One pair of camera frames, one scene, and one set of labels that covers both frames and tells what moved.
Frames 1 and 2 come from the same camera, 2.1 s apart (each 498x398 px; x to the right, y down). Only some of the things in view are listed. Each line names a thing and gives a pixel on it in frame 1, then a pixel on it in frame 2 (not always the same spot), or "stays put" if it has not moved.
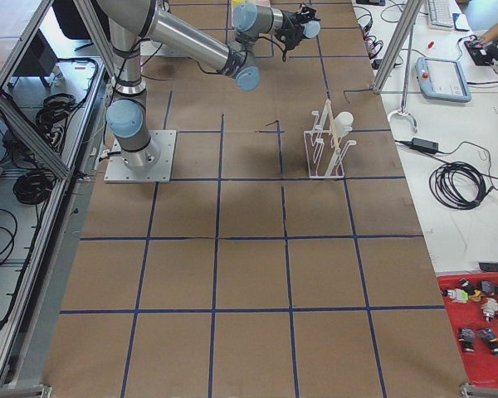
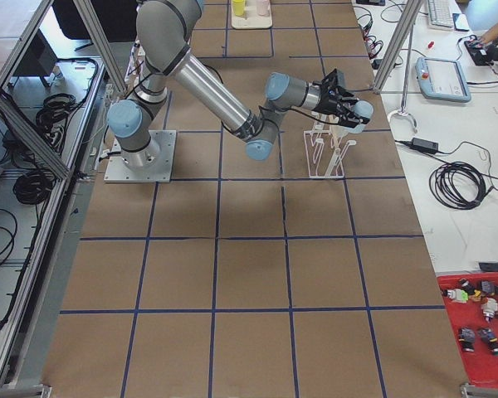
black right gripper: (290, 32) -> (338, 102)
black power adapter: (425, 144) stays put
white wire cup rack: (325, 152) stays put
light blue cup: (311, 29) -> (363, 109)
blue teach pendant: (441, 80) stays put
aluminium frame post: (410, 11) stays put
